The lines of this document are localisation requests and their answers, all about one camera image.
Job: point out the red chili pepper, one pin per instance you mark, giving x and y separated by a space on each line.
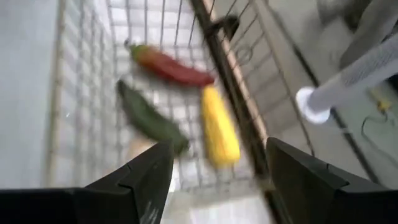
171 67

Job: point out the white tower fan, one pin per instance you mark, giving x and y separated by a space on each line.
351 77

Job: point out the yellow plug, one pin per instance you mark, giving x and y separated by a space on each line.
383 105

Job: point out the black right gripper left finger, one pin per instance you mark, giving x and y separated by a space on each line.
124 199

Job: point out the green chili pepper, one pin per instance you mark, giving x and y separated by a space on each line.
149 119

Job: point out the yellow corn cob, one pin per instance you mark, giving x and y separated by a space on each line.
219 130

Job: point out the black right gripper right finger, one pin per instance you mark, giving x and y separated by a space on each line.
311 193

